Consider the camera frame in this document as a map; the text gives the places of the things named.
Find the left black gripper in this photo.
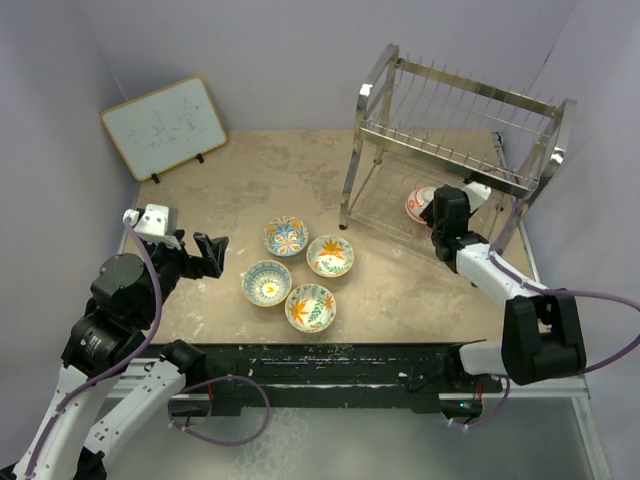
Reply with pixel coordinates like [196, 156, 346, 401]
[136, 227, 227, 325]

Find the red patterned bowl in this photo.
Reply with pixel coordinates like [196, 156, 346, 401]
[405, 187, 435, 225]

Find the orange flower green leaf bowl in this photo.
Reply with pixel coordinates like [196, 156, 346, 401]
[306, 235, 355, 278]

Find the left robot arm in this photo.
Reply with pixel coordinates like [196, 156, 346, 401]
[1, 228, 229, 479]

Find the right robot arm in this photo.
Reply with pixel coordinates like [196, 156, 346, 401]
[421, 185, 587, 391]

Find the steel two-tier dish rack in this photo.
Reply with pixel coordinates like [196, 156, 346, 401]
[337, 43, 578, 251]

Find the blue rim yellow centre bowl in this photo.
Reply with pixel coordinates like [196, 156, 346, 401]
[242, 260, 292, 308]

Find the blue orange floral bowl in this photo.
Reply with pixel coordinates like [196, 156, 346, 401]
[263, 216, 309, 257]

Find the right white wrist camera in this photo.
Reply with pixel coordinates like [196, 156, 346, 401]
[462, 182, 492, 213]

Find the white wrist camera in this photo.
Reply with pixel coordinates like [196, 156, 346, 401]
[123, 203, 181, 250]
[462, 182, 492, 213]

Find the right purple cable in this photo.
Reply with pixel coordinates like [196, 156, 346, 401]
[489, 199, 640, 376]

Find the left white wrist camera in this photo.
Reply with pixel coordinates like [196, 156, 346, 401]
[123, 203, 181, 250]

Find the small whiteboard wooden frame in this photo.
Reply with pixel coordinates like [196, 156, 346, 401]
[101, 76, 227, 182]

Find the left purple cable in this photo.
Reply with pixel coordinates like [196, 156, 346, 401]
[14, 216, 164, 476]

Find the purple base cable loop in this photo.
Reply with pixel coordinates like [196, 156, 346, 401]
[166, 374, 272, 447]

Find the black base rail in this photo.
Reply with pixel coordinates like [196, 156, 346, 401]
[172, 343, 503, 416]

